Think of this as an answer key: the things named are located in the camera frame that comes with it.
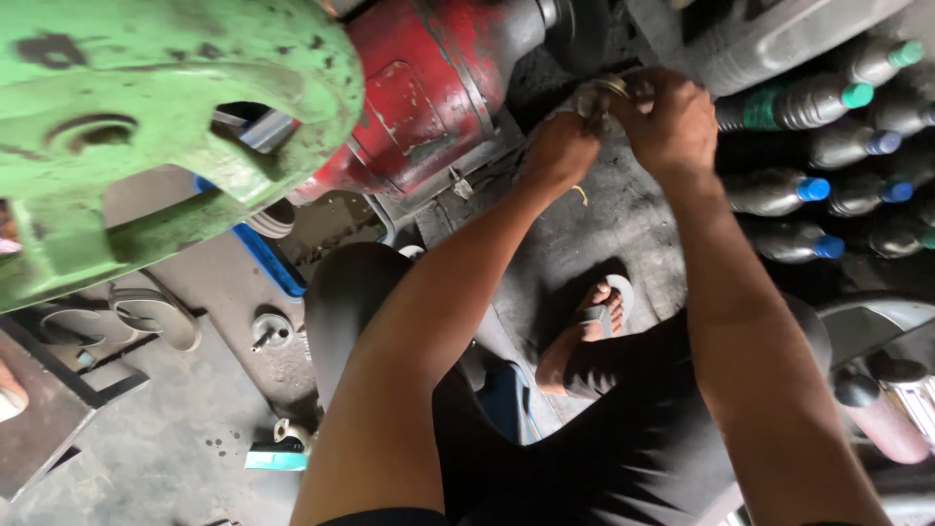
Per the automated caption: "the person's right hand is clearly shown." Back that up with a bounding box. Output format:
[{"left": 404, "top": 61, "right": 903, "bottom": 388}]
[{"left": 610, "top": 66, "right": 719, "bottom": 184}]

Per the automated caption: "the person's left hand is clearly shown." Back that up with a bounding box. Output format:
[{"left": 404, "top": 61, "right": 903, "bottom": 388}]
[{"left": 523, "top": 111, "right": 602, "bottom": 191}]

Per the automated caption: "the round metal engine part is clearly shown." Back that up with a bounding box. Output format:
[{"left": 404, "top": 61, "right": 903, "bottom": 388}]
[{"left": 573, "top": 73, "right": 634, "bottom": 137}]

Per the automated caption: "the grey plastic jerrycan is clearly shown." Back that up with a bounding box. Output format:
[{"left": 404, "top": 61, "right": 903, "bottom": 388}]
[{"left": 624, "top": 0, "right": 914, "bottom": 99}]

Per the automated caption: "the group of grey oil bottles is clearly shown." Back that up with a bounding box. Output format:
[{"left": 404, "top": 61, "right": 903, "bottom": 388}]
[{"left": 714, "top": 33, "right": 935, "bottom": 265}]

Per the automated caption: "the red engine block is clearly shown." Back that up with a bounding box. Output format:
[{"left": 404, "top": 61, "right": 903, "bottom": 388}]
[{"left": 288, "top": 0, "right": 578, "bottom": 207}]

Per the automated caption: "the person's foot in sandal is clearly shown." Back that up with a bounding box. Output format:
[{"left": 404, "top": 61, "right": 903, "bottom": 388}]
[{"left": 535, "top": 275, "right": 635, "bottom": 397}]

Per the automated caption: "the blue plastic stool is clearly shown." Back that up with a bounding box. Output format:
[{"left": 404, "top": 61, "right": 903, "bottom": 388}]
[{"left": 475, "top": 361, "right": 543, "bottom": 447}]

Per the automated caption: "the blue plastic tray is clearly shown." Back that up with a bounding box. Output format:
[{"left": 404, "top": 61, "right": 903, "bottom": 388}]
[{"left": 193, "top": 174, "right": 395, "bottom": 302}]

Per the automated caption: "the pink spray can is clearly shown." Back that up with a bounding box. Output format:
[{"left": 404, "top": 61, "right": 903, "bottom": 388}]
[{"left": 834, "top": 373, "right": 932, "bottom": 466}]

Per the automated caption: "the small metal valve part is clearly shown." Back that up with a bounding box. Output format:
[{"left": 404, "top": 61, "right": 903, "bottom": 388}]
[{"left": 250, "top": 313, "right": 295, "bottom": 355}]

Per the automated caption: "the green metal engine housing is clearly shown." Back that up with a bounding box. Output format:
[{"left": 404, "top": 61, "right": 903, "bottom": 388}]
[{"left": 0, "top": 0, "right": 366, "bottom": 315}]

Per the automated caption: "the teal small box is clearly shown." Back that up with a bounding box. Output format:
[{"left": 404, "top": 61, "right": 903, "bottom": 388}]
[{"left": 244, "top": 418, "right": 317, "bottom": 472}]

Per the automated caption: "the grey rubber sandal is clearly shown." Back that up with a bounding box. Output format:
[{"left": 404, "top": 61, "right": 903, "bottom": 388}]
[
  {"left": 108, "top": 272, "right": 203, "bottom": 353},
  {"left": 37, "top": 303, "right": 140, "bottom": 350}
]

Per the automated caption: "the black metal frame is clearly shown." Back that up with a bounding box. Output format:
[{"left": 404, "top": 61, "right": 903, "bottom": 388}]
[{"left": 0, "top": 310, "right": 158, "bottom": 410}]

